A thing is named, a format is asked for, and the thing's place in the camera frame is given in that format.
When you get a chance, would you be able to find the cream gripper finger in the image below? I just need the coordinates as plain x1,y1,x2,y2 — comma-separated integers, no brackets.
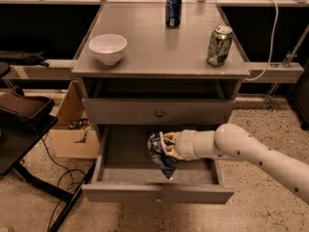
160,133,172,156

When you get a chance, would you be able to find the blue chip bag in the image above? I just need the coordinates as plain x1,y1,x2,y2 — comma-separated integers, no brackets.
148,131,178,180

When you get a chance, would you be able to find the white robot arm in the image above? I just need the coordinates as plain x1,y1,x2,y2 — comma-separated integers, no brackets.
159,124,309,204

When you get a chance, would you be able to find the open grey middle drawer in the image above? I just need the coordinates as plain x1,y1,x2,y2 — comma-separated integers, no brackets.
83,125,235,204

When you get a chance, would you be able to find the grey drawer cabinet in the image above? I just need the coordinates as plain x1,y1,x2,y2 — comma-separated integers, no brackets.
70,1,251,205

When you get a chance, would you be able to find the closed grey top drawer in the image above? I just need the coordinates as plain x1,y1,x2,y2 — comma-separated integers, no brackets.
82,98,235,125

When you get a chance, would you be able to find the cardboard box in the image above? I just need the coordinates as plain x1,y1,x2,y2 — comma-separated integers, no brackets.
49,81,99,159

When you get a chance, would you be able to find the green soda can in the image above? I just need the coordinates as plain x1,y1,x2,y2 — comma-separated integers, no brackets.
207,25,233,66

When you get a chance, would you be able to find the white ceramic bowl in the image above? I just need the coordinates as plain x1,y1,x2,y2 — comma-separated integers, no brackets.
89,34,127,66

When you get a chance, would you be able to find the blue soda can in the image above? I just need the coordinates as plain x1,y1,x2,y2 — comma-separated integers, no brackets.
165,0,182,28

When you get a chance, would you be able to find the black side table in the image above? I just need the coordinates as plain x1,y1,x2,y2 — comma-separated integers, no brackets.
0,115,95,232

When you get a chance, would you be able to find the brown tray on table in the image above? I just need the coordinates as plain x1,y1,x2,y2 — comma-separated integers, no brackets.
0,86,55,125

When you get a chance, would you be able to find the black cable on floor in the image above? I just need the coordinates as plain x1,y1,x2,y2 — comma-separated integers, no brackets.
40,136,87,232

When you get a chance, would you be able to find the white cable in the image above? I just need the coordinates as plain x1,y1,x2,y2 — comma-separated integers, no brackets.
243,0,280,82

